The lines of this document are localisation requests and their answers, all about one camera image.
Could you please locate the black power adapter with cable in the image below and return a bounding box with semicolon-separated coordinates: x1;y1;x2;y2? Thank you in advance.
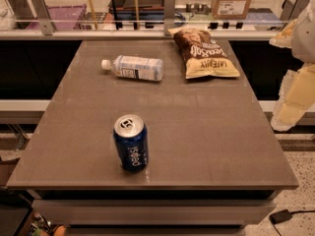
269;209;315;236

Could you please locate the right metal railing bracket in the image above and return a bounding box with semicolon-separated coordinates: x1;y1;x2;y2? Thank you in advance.
280;0;310;22

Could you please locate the left metal railing bracket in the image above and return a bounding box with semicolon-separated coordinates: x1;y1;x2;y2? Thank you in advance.
31;0;55;35

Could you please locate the cardboard box with label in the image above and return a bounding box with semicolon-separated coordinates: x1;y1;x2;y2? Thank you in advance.
211;0;252;20

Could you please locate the yellow broom handle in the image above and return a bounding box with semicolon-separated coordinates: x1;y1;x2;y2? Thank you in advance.
88;0;98;30

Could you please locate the blue pepsi soda can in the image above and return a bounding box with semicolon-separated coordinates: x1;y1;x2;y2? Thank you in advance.
113;114;149;172

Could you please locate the purple plastic crate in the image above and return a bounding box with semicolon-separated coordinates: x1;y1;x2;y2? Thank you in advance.
27;3;89;30

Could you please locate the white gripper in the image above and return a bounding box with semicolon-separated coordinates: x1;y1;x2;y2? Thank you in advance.
269;0;315;132

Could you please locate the middle metal railing bracket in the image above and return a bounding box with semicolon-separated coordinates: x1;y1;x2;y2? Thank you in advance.
163;0;175;35

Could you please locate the metal railing bracket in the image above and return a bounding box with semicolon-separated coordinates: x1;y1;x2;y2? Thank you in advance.
280;0;310;22
31;0;55;35
163;0;175;35

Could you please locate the clear blue plastic water bottle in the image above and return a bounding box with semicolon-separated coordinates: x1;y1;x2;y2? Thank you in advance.
101;55;164;82

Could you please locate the brown and cream chip bag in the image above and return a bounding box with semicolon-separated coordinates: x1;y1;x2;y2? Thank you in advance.
168;28;240;79

